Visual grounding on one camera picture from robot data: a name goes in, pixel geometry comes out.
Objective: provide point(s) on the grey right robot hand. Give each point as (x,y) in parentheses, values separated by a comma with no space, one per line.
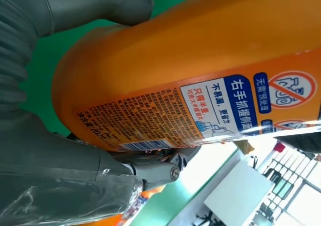
(50,178)

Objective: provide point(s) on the green table mat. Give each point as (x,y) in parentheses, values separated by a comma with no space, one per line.
(42,71)

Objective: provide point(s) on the black chair base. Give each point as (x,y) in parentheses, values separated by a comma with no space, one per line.
(207,219)

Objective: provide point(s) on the white flat box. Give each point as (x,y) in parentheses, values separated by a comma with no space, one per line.
(238,191)

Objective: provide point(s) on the small red object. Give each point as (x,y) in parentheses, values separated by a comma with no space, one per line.
(279,147)

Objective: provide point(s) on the white gridded shelf unit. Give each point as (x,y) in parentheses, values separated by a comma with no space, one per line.
(296,184)

